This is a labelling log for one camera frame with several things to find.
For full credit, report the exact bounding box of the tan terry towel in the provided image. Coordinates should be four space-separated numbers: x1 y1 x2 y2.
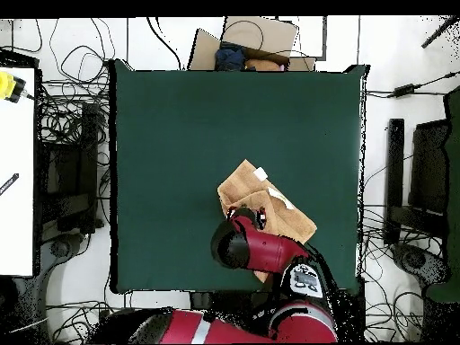
217 158 318 284

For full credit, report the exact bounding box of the black flat bar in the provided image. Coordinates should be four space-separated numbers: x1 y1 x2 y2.
383 118 405 245

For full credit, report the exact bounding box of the dark green table cloth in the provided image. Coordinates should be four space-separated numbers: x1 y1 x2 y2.
108 58 371 294

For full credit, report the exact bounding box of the orange garment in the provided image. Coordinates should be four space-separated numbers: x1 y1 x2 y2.
244 57 282 72

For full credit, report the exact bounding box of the grey stand foot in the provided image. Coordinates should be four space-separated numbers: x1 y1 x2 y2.
390 243 450 288
41 232 87 267

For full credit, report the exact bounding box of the navy blue garment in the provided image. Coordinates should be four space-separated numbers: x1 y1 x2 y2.
214 41 248 72

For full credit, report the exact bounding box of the black square panel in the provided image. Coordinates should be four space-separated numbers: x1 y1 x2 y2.
409 119 450 217

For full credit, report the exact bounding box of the brown cardboard box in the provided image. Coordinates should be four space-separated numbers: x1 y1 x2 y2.
187 15 317 72

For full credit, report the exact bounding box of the black power adapter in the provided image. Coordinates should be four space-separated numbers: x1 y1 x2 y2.
392 83 422 98

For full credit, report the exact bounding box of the green cloth on side table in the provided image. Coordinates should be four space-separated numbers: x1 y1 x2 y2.
425 85 460 303

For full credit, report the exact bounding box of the white desk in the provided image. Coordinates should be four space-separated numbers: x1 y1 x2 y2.
0 66 36 277

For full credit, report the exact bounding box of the black marker pen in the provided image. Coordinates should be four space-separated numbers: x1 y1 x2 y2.
0 172 20 197

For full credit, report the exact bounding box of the black slanted rod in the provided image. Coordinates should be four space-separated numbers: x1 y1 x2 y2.
420 15 460 49

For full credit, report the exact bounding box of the yellow and black tool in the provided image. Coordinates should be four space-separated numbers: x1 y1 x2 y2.
0 70 27 104

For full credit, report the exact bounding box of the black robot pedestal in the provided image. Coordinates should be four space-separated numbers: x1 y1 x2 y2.
189 291 217 312

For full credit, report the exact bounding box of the black metal stand frame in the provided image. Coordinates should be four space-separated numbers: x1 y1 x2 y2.
37 102 100 234

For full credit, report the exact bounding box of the white board with grey frame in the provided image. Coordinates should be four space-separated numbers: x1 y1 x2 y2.
276 15 328 61

